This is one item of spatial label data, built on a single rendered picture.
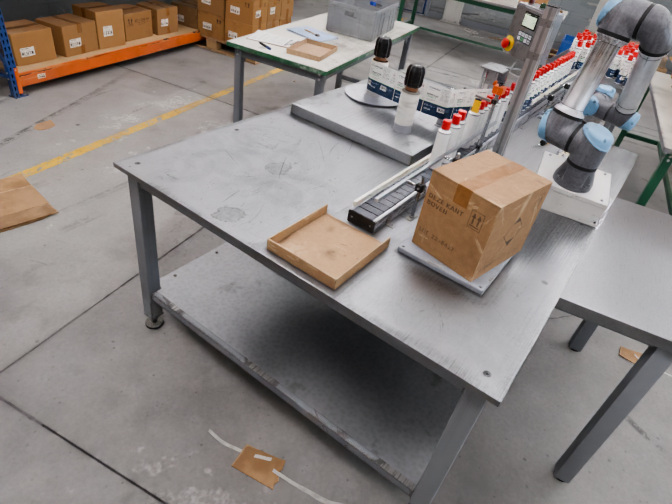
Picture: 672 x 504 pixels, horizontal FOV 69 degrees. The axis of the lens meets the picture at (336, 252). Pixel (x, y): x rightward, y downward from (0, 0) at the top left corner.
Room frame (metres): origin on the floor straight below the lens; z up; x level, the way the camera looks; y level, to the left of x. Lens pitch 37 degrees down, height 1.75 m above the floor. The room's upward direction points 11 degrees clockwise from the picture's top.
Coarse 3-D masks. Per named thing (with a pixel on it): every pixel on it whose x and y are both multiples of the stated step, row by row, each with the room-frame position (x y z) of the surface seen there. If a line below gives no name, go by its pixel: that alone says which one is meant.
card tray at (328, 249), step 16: (320, 208) 1.40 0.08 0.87; (304, 224) 1.33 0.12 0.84; (320, 224) 1.36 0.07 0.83; (336, 224) 1.37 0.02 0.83; (272, 240) 1.19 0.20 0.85; (288, 240) 1.24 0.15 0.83; (304, 240) 1.25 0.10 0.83; (320, 240) 1.27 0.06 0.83; (336, 240) 1.28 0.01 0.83; (352, 240) 1.30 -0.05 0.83; (368, 240) 1.32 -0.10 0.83; (288, 256) 1.13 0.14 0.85; (304, 256) 1.17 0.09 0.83; (320, 256) 1.19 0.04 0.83; (336, 256) 1.20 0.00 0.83; (352, 256) 1.22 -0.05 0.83; (368, 256) 1.19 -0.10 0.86; (320, 272) 1.08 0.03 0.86; (336, 272) 1.12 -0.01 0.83; (352, 272) 1.12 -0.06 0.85
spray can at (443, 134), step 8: (448, 120) 1.85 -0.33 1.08; (440, 128) 1.85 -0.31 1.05; (448, 128) 1.83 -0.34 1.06; (440, 136) 1.83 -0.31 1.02; (448, 136) 1.83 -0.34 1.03; (440, 144) 1.82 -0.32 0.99; (432, 152) 1.84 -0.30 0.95; (440, 152) 1.82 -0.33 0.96; (432, 160) 1.83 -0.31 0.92; (432, 168) 1.82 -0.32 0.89
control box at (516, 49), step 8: (520, 8) 2.18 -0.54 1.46; (528, 8) 2.14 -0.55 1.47; (536, 8) 2.12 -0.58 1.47; (520, 16) 2.17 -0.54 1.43; (560, 16) 2.09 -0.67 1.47; (512, 24) 2.20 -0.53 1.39; (520, 24) 2.16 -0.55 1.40; (560, 24) 2.10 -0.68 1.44; (512, 32) 2.18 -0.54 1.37; (528, 32) 2.10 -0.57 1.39; (552, 32) 2.09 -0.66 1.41; (512, 40) 2.17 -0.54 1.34; (552, 40) 2.10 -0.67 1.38; (504, 48) 2.19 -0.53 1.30; (512, 48) 2.15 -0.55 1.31; (520, 48) 2.11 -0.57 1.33; (528, 48) 2.07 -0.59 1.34; (520, 56) 2.10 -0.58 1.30; (544, 56) 2.09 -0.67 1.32; (544, 64) 2.10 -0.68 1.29
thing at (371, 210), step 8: (488, 136) 2.30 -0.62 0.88; (456, 152) 2.04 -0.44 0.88; (464, 152) 2.06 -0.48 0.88; (424, 176) 1.76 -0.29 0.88; (392, 184) 1.64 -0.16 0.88; (408, 184) 1.66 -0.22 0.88; (400, 192) 1.59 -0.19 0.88; (408, 192) 1.60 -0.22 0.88; (368, 200) 1.49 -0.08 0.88; (384, 200) 1.51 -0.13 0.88; (392, 200) 1.52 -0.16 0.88; (400, 200) 1.53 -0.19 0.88; (360, 208) 1.43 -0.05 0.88; (368, 208) 1.44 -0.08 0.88; (376, 208) 1.45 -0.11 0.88; (384, 208) 1.46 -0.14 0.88; (368, 216) 1.39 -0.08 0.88; (376, 216) 1.40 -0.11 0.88
